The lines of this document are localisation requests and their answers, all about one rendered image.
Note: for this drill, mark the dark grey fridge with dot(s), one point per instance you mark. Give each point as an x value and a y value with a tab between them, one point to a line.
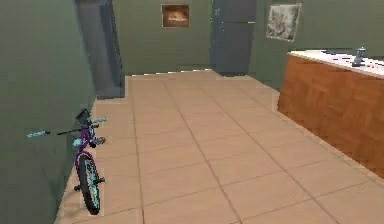
232	40

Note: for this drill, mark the orange framed picture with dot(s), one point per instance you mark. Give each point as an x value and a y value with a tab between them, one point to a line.
175	15

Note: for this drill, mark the grey room door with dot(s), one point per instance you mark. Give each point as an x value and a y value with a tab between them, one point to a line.
100	50

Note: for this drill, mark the purple bicycle with teal grips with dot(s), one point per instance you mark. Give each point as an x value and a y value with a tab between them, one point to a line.
87	173

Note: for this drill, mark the grey framed picture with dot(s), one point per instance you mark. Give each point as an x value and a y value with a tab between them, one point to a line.
282	22

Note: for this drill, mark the wooden counter with white top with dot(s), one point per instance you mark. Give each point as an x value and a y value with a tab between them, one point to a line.
333	100

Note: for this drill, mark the grey metal faucet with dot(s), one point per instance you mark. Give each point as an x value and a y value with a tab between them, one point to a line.
358	57

